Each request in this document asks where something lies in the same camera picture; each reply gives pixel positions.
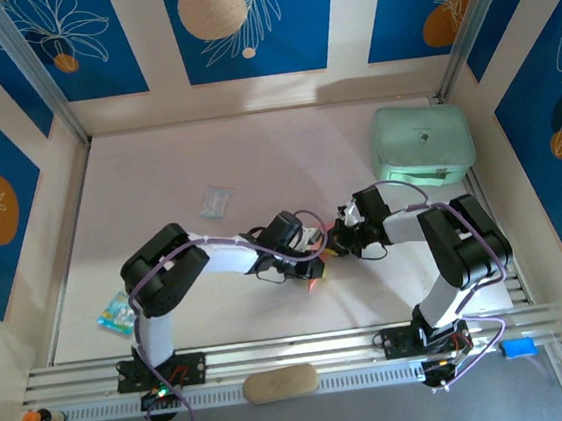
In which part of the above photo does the blue box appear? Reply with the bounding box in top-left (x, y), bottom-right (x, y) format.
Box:
top-left (498, 337), bottom-right (539, 361)

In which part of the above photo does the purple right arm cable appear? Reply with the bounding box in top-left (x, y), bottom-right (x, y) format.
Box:
top-left (373, 169), bottom-right (519, 397)

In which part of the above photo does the blue and white snack packet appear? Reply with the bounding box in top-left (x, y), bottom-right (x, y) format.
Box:
top-left (93, 288), bottom-right (140, 337)

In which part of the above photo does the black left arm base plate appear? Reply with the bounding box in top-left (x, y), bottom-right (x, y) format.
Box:
top-left (114, 349), bottom-right (210, 396)

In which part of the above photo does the mint green zip pouch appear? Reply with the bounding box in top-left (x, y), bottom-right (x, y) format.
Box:
top-left (365, 98), bottom-right (480, 195)

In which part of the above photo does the aluminium mounting rail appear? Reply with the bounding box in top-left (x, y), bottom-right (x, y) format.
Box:
top-left (17, 304), bottom-right (562, 409)

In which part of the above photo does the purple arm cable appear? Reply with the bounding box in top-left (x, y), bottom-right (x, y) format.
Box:
top-left (373, 169), bottom-right (519, 397)
top-left (121, 208), bottom-right (344, 421)

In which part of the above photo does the aluminium frame post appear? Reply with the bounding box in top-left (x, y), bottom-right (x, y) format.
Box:
top-left (0, 0), bottom-right (93, 154)
top-left (426, 0), bottom-right (526, 103)

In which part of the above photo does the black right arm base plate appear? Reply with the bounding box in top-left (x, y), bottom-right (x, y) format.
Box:
top-left (379, 318), bottom-right (474, 362)

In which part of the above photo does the slotted grey cable duct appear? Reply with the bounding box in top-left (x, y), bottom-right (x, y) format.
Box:
top-left (53, 353), bottom-right (481, 421)

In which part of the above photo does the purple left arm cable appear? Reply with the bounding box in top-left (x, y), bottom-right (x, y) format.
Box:
top-left (121, 208), bottom-right (344, 421)

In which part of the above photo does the small clear plastic packet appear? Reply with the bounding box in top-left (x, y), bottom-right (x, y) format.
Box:
top-left (196, 184), bottom-right (241, 223)

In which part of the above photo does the beige oval block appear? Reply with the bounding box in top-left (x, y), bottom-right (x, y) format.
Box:
top-left (240, 362), bottom-right (322, 406)

